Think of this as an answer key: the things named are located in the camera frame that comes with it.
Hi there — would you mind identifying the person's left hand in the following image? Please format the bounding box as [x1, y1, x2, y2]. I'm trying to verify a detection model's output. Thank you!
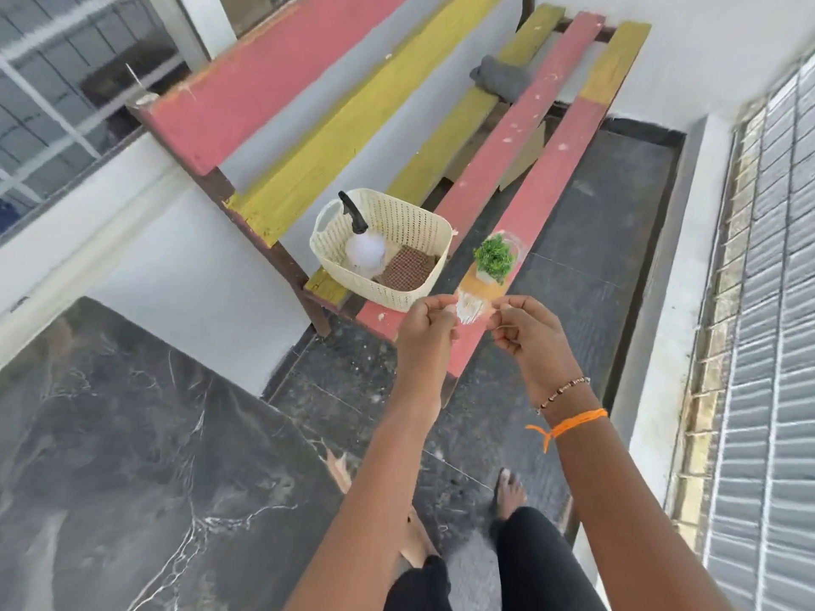
[395, 294, 460, 386]

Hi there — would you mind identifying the person's right hand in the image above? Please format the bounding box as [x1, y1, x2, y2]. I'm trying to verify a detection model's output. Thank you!
[488, 295, 591, 412]

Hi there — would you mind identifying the person's right forearm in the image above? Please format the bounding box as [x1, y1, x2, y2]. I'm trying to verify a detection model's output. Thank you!
[538, 379, 723, 611]

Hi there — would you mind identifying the person's left forearm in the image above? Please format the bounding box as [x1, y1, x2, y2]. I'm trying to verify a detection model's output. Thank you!
[283, 370, 450, 611]

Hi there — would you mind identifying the small green potted plant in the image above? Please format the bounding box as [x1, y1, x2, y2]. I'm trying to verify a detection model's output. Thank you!
[472, 233, 520, 289]

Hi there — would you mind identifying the brown mesh scrub pad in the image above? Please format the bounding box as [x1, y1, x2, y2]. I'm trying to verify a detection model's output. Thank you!
[375, 244, 439, 293]

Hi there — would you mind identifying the white spray bottle black nozzle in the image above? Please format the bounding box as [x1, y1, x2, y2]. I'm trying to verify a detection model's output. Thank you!
[337, 191, 388, 275]

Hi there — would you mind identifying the cream plastic woven basket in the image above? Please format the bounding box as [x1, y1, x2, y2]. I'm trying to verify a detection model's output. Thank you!
[309, 187, 455, 314]

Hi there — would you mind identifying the orange thread wristband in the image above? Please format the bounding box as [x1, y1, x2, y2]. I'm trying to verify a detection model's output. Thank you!
[525, 408, 610, 454]

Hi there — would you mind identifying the red and yellow wooden bench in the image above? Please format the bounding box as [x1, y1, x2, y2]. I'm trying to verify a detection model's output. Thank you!
[127, 0, 652, 409]

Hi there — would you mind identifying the person's right foot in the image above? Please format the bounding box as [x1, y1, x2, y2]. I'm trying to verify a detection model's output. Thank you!
[492, 468, 529, 522]

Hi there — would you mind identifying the person's foot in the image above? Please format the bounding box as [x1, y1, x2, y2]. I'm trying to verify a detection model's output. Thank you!
[492, 468, 529, 522]
[400, 506, 441, 569]

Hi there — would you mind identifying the person's left foot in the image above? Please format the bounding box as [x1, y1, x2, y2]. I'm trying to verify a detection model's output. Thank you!
[400, 506, 441, 569]

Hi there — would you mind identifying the grey folded cloth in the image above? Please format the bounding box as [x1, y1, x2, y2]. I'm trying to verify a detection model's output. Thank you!
[469, 54, 533, 104]

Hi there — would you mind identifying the person's right leg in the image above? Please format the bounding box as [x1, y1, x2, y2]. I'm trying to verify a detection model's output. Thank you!
[495, 506, 607, 611]

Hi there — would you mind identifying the person's leg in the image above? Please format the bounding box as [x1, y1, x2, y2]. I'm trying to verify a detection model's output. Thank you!
[382, 555, 454, 611]
[495, 506, 607, 611]

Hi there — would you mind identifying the person's left leg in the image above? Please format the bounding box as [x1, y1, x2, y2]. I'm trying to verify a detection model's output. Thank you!
[382, 555, 454, 611]

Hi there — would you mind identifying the grey ribbed roof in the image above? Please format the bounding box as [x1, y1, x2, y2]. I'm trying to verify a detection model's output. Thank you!
[699, 49, 815, 611]

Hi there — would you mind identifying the window with white grille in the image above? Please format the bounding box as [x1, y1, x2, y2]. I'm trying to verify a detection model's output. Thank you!
[0, 0, 193, 237]

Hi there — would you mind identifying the beaded bracelet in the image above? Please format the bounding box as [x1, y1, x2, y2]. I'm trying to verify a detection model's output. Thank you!
[535, 376, 592, 416]

